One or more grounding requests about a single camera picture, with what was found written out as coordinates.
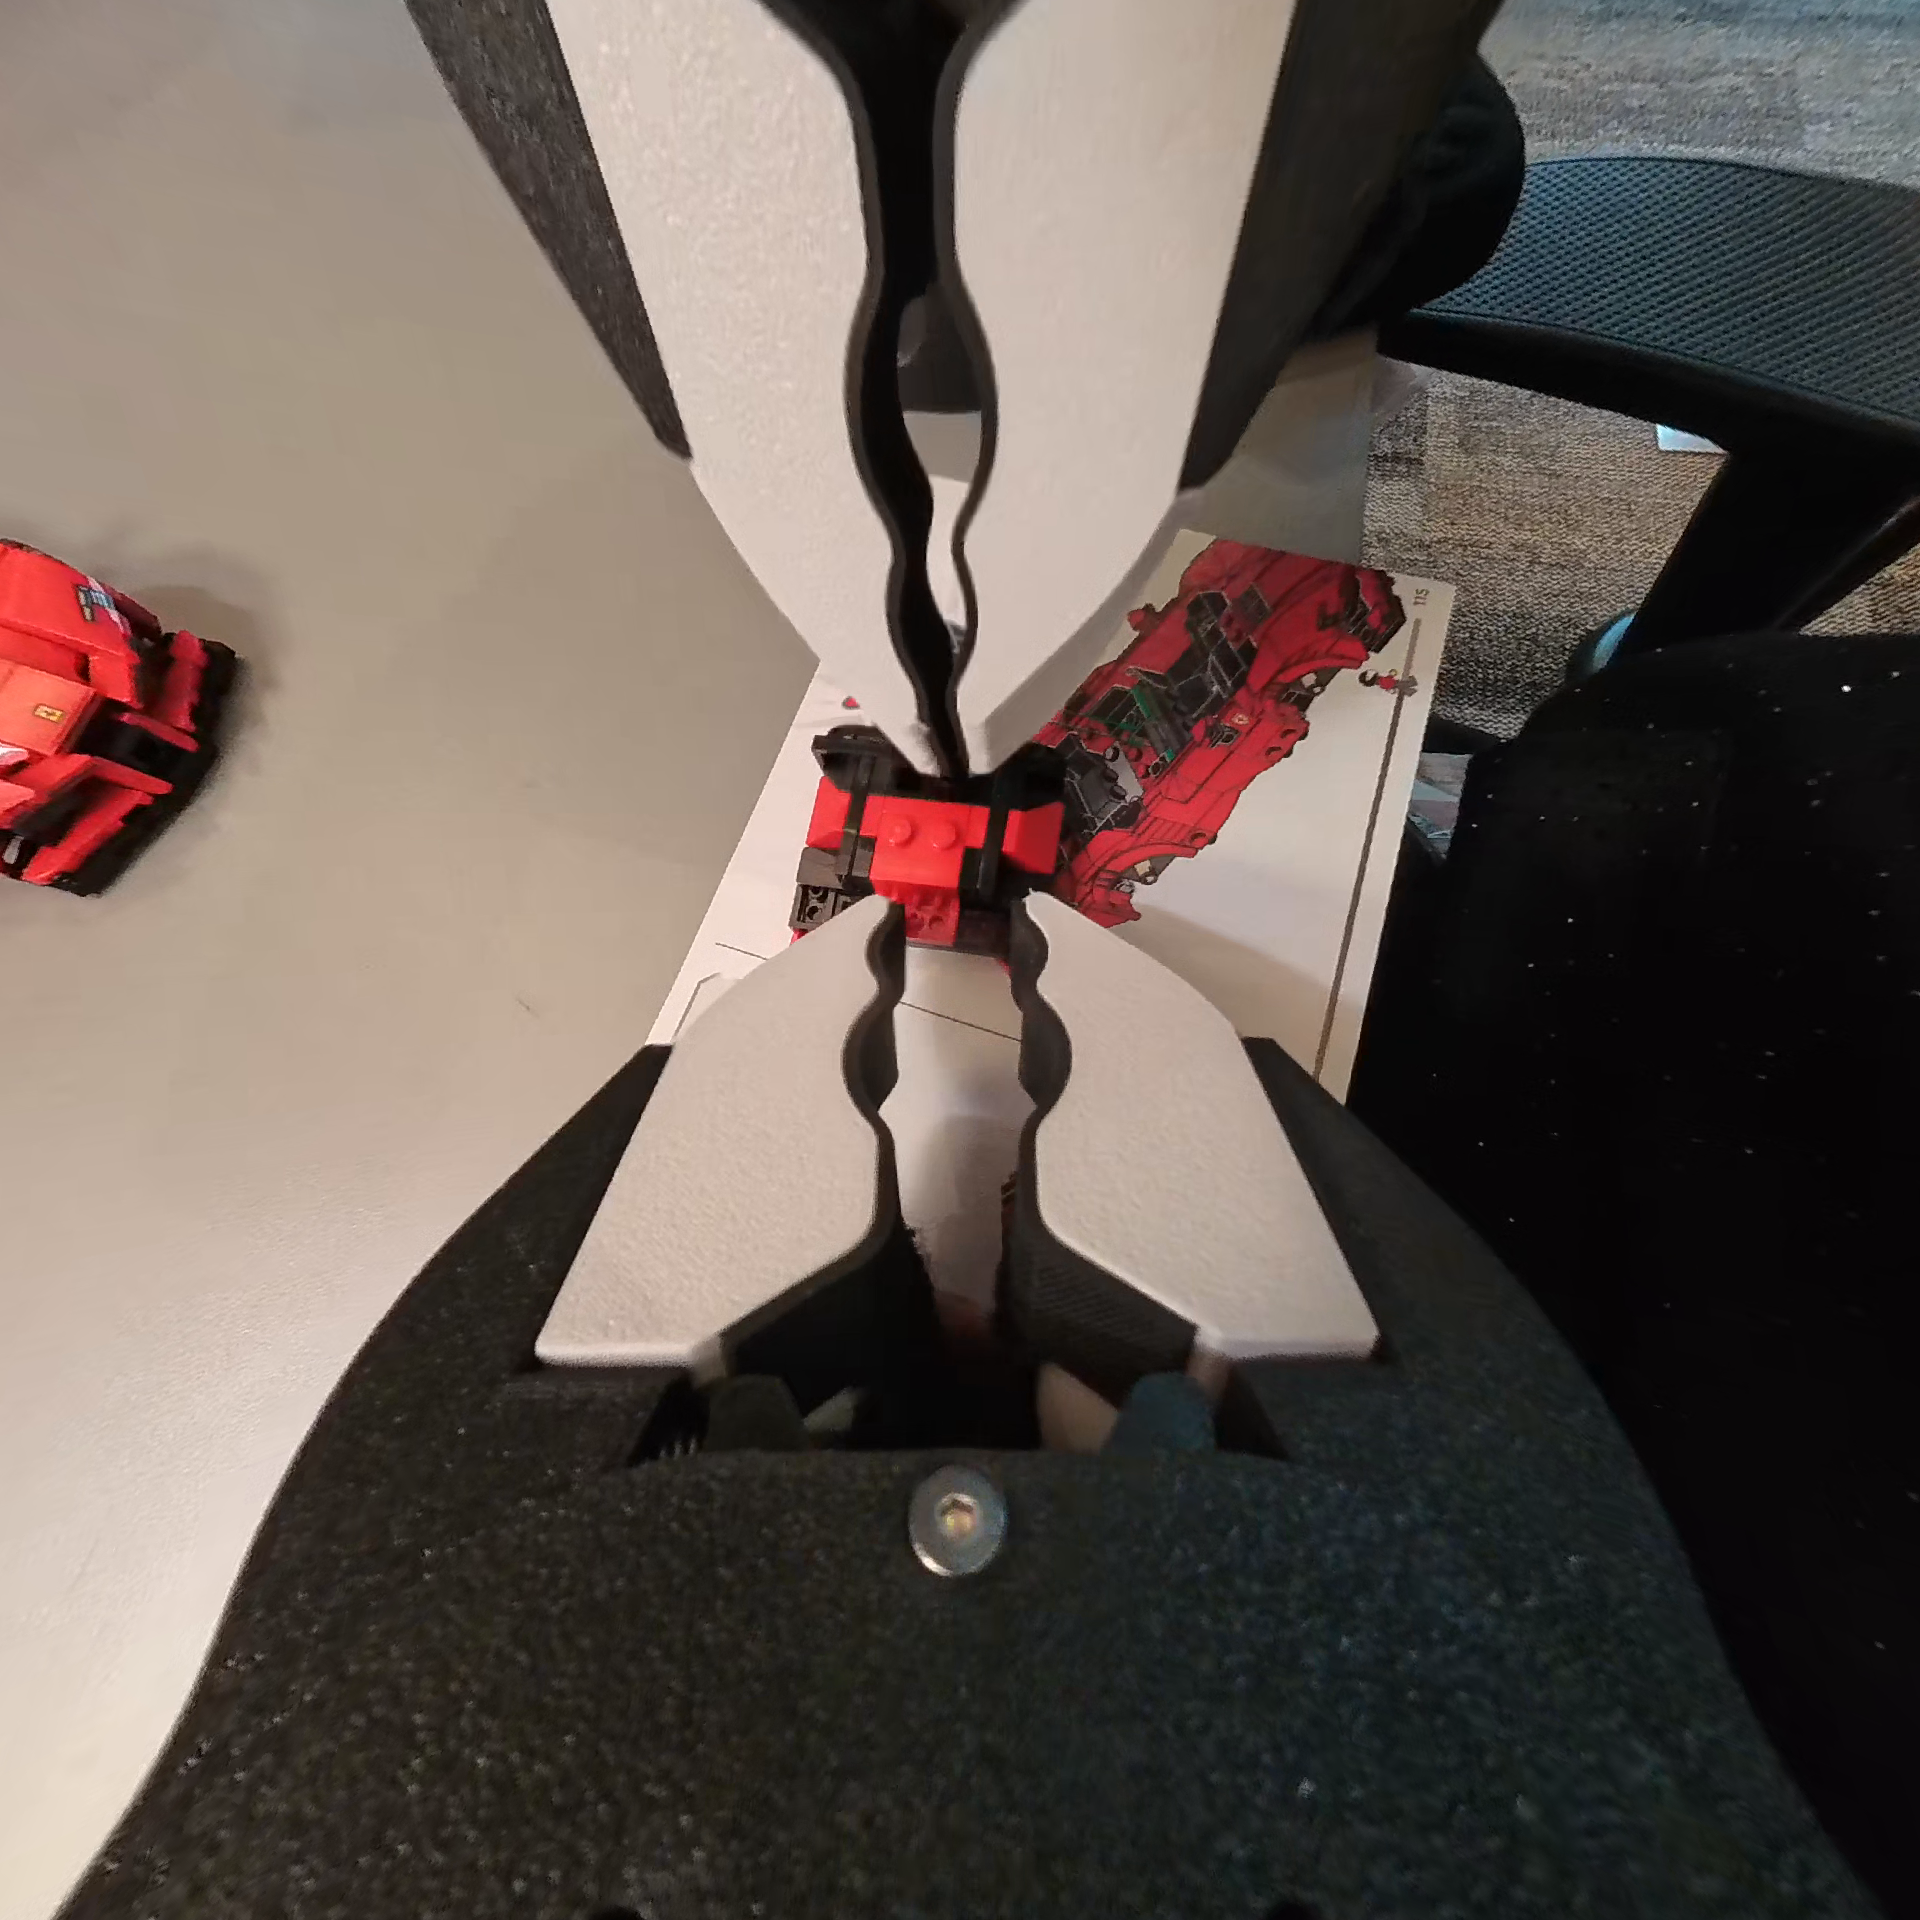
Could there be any lego instruction booklet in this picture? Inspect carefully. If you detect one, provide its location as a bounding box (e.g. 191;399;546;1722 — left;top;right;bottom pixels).
644;525;1453;1106

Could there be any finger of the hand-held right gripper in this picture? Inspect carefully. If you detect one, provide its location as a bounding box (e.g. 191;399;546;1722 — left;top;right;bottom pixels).
544;0;964;774
929;0;1301;779

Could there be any red black lego module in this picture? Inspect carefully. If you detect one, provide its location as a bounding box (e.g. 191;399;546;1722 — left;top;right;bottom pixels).
791;724;1073;956

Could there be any red lego car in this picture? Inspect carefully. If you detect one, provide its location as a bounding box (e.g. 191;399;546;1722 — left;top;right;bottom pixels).
0;539;243;903

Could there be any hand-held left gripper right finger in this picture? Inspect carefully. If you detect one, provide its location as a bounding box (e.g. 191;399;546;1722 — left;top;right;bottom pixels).
996;897;1384;1374

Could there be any black office chair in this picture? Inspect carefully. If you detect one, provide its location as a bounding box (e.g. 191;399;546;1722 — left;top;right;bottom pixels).
1376;153;1920;635

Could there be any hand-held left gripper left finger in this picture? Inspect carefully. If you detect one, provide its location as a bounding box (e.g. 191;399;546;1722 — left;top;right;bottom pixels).
532;897;912;1374

